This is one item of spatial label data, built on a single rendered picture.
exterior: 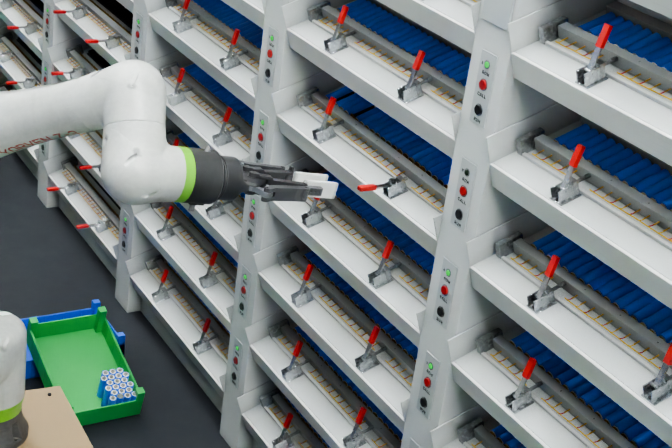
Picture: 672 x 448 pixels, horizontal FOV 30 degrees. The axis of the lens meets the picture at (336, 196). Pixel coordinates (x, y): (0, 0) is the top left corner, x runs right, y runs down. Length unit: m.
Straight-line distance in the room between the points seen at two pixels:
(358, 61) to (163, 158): 0.54
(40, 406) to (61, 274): 1.19
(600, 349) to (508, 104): 0.41
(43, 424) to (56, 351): 0.72
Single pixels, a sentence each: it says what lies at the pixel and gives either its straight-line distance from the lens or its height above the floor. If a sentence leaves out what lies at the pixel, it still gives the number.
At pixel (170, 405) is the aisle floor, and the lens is 3.21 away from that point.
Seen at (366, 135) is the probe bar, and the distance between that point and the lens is 2.46.
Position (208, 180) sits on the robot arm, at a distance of 2.05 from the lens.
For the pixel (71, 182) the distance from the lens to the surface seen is 4.03.
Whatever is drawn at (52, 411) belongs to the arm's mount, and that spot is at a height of 0.32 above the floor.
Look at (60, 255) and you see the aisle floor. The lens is 3.87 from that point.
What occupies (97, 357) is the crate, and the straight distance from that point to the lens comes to 3.27.
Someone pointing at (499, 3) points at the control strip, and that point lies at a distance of 1.99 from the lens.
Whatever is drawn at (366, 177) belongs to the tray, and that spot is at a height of 0.88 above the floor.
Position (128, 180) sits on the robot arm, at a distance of 1.99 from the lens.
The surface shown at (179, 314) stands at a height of 0.13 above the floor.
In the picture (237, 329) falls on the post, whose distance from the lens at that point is 2.93.
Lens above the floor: 1.81
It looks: 24 degrees down
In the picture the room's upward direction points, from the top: 8 degrees clockwise
